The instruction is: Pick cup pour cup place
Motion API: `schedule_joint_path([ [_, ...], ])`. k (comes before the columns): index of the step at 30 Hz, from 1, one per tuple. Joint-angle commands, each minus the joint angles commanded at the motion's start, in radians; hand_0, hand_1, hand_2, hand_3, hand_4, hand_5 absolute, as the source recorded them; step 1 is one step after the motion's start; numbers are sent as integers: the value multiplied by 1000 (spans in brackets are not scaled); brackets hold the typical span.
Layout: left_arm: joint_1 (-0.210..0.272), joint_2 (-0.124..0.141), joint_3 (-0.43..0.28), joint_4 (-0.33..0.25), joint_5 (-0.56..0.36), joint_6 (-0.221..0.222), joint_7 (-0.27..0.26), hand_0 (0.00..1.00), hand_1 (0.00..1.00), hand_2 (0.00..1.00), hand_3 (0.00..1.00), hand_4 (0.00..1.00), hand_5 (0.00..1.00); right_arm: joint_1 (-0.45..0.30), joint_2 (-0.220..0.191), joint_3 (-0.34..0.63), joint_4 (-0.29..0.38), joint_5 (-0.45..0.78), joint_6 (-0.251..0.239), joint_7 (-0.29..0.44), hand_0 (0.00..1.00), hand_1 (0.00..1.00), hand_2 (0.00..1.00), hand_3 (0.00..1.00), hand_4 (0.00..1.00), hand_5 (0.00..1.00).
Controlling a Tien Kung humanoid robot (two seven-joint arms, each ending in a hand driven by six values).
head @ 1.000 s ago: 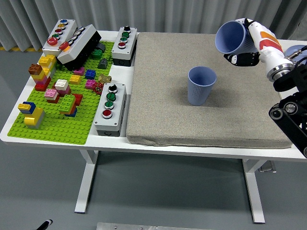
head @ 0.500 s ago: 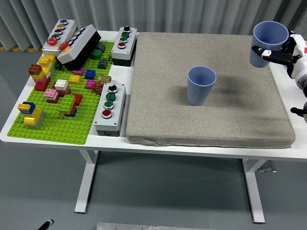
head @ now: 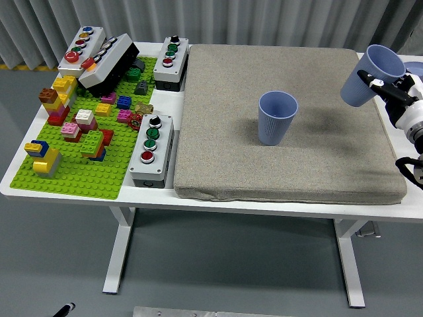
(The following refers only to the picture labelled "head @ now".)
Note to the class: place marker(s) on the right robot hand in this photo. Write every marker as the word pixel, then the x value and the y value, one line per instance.
pixel 409 109

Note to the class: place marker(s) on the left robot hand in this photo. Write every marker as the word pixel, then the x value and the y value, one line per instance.
pixel 66 309

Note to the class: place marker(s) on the blue ribbed cup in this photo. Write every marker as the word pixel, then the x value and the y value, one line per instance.
pixel 358 92
pixel 276 125

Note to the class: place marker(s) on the blue plate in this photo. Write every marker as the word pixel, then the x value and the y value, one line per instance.
pixel 414 67

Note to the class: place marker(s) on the white table leg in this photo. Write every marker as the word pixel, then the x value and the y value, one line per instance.
pixel 119 251
pixel 352 264

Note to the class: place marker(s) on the grey metal plate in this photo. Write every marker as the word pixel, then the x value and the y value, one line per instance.
pixel 172 312

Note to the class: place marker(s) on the green brick baseplate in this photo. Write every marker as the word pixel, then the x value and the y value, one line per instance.
pixel 76 171

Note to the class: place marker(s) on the blue yellow grey brick stack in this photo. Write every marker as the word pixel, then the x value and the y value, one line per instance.
pixel 44 160

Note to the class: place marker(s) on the green orange brick stack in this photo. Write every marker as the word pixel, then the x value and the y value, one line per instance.
pixel 94 143

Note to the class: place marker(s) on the four-button grey control box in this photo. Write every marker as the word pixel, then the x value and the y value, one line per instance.
pixel 150 155
pixel 170 62

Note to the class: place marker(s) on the pink white red brick stack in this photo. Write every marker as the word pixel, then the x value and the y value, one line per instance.
pixel 71 131

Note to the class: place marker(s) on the grey-brown mat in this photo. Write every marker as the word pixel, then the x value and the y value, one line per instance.
pixel 231 132

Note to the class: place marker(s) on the grey curtain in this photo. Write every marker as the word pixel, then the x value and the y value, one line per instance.
pixel 231 20

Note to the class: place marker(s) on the red valve handwheel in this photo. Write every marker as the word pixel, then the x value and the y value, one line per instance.
pixel 135 122

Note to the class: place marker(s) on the magenta brick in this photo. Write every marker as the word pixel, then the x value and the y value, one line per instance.
pixel 109 98
pixel 125 116

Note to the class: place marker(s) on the brown yellow red brick tower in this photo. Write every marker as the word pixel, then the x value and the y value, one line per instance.
pixel 54 105

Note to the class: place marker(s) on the brass valve fitting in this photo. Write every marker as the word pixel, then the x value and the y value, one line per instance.
pixel 144 108

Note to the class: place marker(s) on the yellow white brick stack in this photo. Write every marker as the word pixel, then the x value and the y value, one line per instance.
pixel 66 86

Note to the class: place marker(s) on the grey sloped brick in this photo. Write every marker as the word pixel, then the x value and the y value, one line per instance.
pixel 141 88

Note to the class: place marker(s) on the dark green brick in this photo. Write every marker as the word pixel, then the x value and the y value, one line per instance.
pixel 133 74

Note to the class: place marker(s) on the yellow floor tape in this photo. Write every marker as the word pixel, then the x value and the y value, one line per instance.
pixel 29 67

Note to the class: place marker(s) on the white control box black base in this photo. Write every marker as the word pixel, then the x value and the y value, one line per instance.
pixel 109 62

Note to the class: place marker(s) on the dark grey arch brick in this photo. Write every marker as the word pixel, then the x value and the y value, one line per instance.
pixel 140 65

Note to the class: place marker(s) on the five-button white control box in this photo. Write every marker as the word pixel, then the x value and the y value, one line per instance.
pixel 82 46

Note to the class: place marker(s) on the metal bracket under table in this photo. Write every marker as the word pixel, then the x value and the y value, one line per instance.
pixel 368 231

